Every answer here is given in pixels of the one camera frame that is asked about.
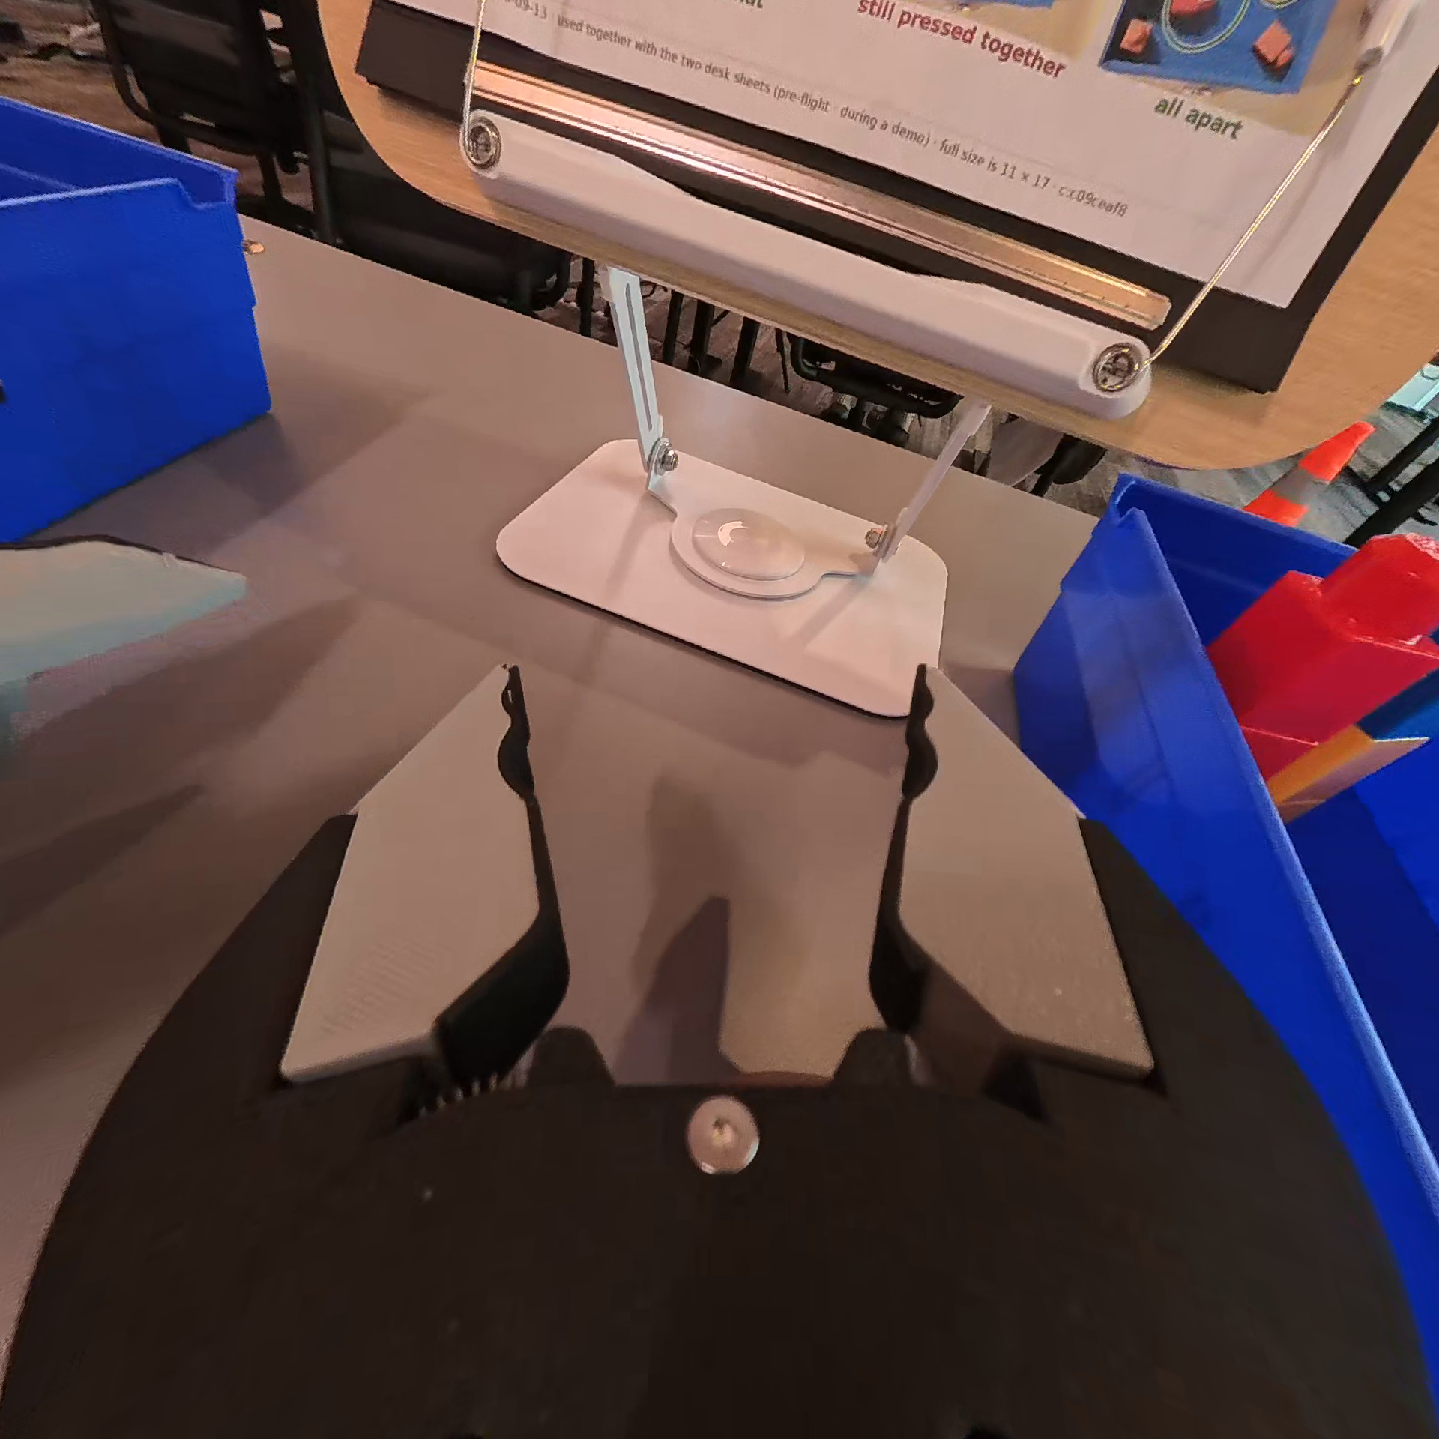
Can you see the printed instruction sheet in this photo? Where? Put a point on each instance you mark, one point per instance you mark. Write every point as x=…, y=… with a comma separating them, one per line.
x=1012, y=101

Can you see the blue plastic bin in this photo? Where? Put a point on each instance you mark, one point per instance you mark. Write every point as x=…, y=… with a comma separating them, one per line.
x=112, y=370
x=1159, y=730

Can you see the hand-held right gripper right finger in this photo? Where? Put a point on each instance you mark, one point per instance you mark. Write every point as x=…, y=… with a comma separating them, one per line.
x=1012, y=922

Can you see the red mega block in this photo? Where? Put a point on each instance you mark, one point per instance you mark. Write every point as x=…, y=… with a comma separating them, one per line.
x=1277, y=750
x=1327, y=663

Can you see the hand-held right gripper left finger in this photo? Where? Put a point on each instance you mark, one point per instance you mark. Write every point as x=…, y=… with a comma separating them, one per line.
x=417, y=922

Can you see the black office chair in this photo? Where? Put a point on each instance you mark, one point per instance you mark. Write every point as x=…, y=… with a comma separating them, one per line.
x=393, y=224

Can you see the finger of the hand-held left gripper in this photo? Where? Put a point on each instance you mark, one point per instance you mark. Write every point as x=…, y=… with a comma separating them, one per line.
x=112, y=606

